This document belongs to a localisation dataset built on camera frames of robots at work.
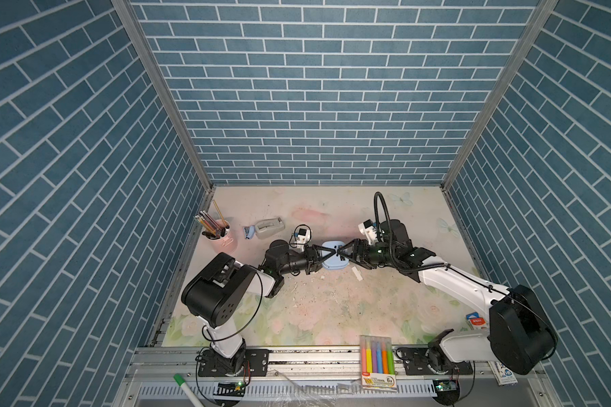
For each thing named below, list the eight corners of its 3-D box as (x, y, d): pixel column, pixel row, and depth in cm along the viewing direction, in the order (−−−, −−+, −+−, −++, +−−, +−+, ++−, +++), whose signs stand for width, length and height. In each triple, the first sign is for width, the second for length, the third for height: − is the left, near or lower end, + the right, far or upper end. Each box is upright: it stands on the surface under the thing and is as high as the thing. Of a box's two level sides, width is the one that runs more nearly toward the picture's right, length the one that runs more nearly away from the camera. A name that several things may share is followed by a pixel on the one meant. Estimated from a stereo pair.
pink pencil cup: (211, 249, 100) (201, 233, 92) (229, 233, 105) (222, 217, 96) (225, 260, 97) (216, 245, 88) (243, 244, 102) (236, 228, 93)
